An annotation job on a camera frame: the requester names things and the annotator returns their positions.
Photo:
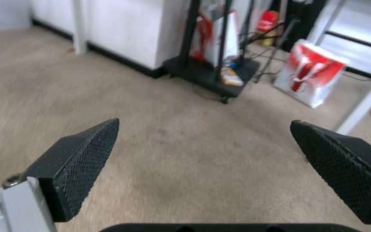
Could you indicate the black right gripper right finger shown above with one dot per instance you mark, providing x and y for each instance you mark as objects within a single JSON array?
[{"x": 337, "y": 162}]

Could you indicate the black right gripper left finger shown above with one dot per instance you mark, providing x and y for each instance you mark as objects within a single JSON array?
[{"x": 76, "y": 166}]

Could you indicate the red and white delivery bag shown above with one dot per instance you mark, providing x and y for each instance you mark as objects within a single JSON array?
[{"x": 308, "y": 72}]

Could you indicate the small red bag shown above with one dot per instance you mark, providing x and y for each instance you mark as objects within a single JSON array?
[{"x": 267, "y": 21}]

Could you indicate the tall red and white bag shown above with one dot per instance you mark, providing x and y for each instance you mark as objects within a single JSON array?
[{"x": 216, "y": 36}]

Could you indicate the white slanted table leg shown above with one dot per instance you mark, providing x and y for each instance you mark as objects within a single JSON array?
[{"x": 364, "y": 96}]

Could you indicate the black tripod leg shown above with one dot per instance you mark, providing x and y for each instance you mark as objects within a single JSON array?
[{"x": 277, "y": 48}]

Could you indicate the yellow snack packet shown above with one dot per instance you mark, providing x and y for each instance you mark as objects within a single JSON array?
[{"x": 231, "y": 76}]

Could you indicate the black wheeled stand base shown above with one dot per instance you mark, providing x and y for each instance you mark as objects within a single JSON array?
[{"x": 213, "y": 72}]

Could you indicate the black stand pole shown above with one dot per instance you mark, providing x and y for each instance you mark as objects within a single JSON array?
[{"x": 188, "y": 29}]

